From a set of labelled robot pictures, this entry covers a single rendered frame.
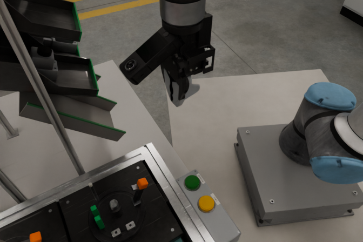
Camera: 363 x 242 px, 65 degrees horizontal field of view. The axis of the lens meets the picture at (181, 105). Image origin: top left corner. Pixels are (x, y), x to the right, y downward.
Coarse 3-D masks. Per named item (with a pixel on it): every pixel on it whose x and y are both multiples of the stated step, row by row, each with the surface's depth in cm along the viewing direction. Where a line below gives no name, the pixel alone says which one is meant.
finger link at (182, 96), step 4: (180, 72) 53; (180, 76) 52; (184, 76) 53; (176, 80) 55; (180, 80) 53; (184, 80) 53; (188, 80) 54; (180, 84) 54; (184, 84) 53; (188, 84) 54; (180, 88) 55; (184, 88) 54; (188, 88) 55; (180, 92) 55; (184, 92) 55; (180, 96) 56; (184, 96) 58
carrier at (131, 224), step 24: (144, 168) 81; (96, 192) 76; (120, 192) 74; (144, 192) 76; (72, 216) 72; (96, 216) 68; (120, 216) 70; (144, 216) 70; (168, 216) 72; (72, 240) 68; (96, 240) 68; (120, 240) 66; (144, 240) 68; (168, 240) 68
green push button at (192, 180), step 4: (188, 176) 80; (192, 176) 79; (196, 176) 80; (188, 180) 78; (192, 180) 78; (196, 180) 78; (188, 184) 78; (192, 184) 78; (196, 184) 78; (188, 188) 78; (192, 188) 77; (196, 188) 78
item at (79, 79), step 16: (0, 32) 64; (0, 48) 66; (0, 64) 56; (16, 64) 57; (64, 64) 74; (80, 64) 77; (0, 80) 58; (16, 80) 59; (48, 80) 62; (64, 80) 69; (80, 80) 72; (96, 80) 71; (96, 96) 70
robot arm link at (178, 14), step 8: (160, 0) 45; (200, 0) 44; (160, 8) 46; (168, 8) 44; (176, 8) 44; (184, 8) 44; (192, 8) 44; (200, 8) 45; (168, 16) 45; (176, 16) 45; (184, 16) 44; (192, 16) 45; (200, 16) 46; (176, 24) 46; (184, 24) 46; (192, 24) 46
